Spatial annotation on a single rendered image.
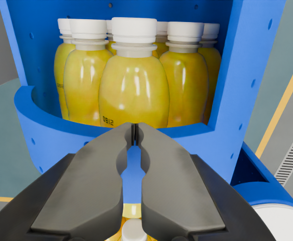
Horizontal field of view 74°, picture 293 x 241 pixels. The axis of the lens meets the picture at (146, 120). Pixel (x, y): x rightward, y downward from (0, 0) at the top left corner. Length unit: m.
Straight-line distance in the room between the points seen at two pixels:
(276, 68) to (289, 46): 0.15
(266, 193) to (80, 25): 0.56
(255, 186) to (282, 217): 0.09
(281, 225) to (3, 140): 1.85
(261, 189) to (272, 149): 1.42
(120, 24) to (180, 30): 0.07
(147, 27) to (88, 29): 0.08
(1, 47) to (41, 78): 0.39
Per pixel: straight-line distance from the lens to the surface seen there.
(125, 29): 0.17
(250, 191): 0.61
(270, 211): 0.61
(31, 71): 0.29
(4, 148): 2.00
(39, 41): 0.31
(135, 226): 0.34
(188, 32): 0.22
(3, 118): 1.84
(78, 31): 0.23
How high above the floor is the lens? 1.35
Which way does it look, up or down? 63 degrees down
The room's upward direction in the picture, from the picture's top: 177 degrees clockwise
